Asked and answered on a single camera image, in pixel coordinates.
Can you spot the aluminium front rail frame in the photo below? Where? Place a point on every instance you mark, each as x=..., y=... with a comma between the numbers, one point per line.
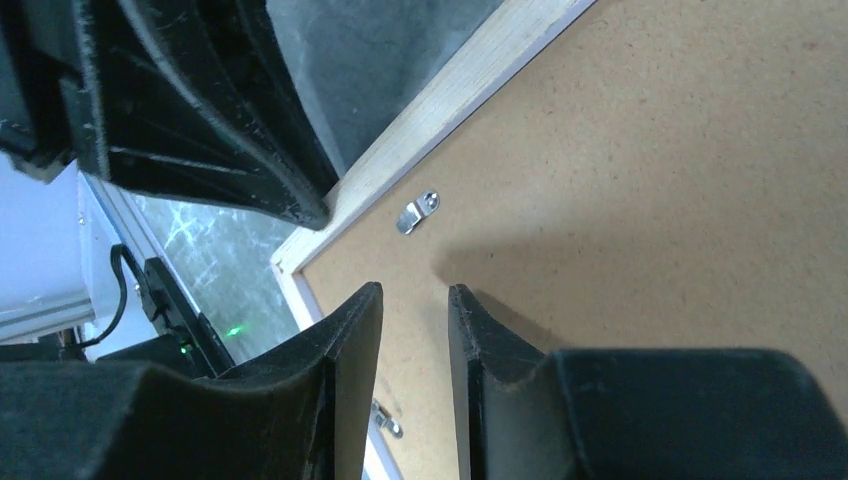
x=55, y=242

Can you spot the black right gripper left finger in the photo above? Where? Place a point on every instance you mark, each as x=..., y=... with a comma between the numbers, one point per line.
x=299, y=411

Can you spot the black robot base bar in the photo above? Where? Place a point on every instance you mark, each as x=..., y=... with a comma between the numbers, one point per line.
x=184, y=341

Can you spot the white wooden picture frame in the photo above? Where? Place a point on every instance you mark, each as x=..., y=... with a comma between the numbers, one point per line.
x=494, y=135

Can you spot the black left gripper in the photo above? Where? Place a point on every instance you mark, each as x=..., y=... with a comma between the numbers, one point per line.
x=183, y=100

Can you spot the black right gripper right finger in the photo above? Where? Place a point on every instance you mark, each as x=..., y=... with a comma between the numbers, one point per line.
x=705, y=413

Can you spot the brown backing board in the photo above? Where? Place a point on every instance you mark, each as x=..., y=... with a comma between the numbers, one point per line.
x=711, y=183

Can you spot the metal turn clip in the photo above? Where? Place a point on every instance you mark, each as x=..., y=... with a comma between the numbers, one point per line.
x=383, y=419
x=417, y=211

